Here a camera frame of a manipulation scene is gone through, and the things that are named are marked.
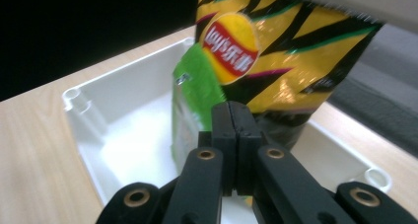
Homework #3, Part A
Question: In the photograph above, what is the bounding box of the white plastic tray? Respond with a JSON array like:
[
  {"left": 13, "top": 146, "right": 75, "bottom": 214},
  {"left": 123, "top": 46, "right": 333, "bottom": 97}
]
[{"left": 61, "top": 36, "right": 393, "bottom": 224}]

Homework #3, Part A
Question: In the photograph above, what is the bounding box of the green snack packet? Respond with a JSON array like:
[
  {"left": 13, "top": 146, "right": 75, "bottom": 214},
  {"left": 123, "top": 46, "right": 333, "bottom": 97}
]
[{"left": 171, "top": 41, "right": 228, "bottom": 173}]

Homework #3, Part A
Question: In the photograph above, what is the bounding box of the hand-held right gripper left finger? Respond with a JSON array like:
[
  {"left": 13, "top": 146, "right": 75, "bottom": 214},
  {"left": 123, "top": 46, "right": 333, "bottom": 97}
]
[{"left": 198, "top": 101, "right": 238, "bottom": 197}]

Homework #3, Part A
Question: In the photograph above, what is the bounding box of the pale wooden desk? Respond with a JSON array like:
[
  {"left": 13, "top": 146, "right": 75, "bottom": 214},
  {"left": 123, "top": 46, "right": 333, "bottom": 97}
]
[{"left": 272, "top": 0, "right": 418, "bottom": 35}]

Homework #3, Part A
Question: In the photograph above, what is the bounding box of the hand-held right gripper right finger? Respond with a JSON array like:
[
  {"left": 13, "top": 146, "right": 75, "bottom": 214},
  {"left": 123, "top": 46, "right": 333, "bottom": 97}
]
[{"left": 230, "top": 101, "right": 264, "bottom": 196}]

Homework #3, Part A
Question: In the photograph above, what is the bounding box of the yellow black chip bag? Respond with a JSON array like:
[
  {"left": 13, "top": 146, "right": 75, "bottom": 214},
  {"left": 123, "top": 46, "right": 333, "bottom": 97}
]
[{"left": 193, "top": 0, "right": 383, "bottom": 151}]

